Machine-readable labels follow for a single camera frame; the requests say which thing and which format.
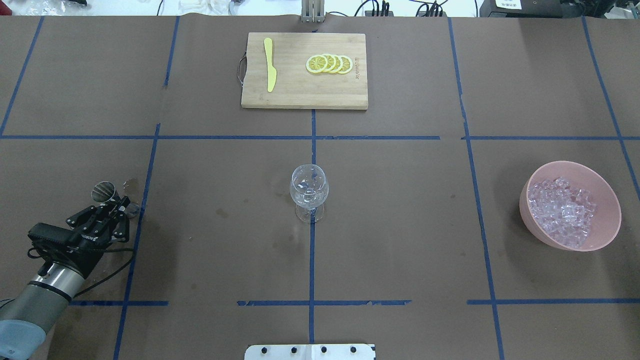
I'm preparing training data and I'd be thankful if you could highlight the steel double jigger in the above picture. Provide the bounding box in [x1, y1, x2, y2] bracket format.
[91, 181, 141, 219]

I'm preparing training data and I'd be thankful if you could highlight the pink bowl of ice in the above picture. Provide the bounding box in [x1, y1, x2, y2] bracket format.
[519, 161, 622, 252]

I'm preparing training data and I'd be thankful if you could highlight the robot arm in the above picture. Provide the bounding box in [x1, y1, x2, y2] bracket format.
[0, 195, 131, 360]

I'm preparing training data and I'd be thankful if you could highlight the wooden cutting board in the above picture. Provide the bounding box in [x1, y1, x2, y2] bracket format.
[241, 32, 370, 111]

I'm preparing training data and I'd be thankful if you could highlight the aluminium frame post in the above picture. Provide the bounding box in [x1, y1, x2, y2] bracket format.
[301, 0, 326, 24]

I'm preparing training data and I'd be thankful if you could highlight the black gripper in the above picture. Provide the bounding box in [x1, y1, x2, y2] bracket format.
[61, 196, 131, 278]

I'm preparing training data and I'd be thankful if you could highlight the clear wine glass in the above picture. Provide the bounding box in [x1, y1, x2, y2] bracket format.
[289, 164, 330, 224]

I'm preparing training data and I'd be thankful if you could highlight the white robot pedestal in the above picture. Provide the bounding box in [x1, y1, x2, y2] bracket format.
[244, 343, 377, 360]

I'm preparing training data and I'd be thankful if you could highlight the yellow plastic knife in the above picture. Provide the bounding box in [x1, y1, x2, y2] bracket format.
[263, 38, 278, 92]

